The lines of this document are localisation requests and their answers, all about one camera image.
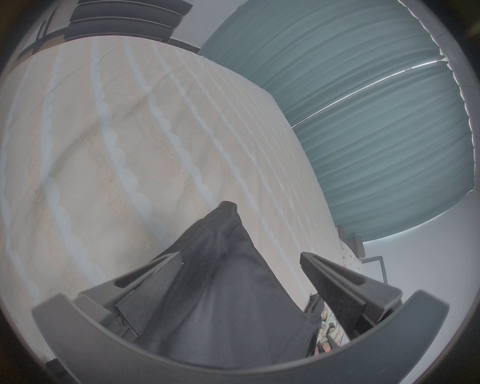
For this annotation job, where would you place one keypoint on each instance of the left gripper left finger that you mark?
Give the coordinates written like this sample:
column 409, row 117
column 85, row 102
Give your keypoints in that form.
column 142, row 296

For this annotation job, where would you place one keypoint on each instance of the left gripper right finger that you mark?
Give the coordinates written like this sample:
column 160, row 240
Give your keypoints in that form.
column 345, row 296

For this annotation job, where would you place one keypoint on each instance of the black trousers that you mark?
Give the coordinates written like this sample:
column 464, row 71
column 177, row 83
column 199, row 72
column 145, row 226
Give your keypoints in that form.
column 225, row 292

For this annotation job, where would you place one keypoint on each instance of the bed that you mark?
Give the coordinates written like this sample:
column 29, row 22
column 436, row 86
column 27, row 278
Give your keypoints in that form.
column 112, row 150

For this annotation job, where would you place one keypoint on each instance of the grey white bedside table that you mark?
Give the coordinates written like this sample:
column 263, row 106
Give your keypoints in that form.
column 352, row 240

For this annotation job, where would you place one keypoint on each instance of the blue-green curtain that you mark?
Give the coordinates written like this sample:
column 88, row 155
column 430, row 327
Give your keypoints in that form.
column 393, row 157
column 318, row 45

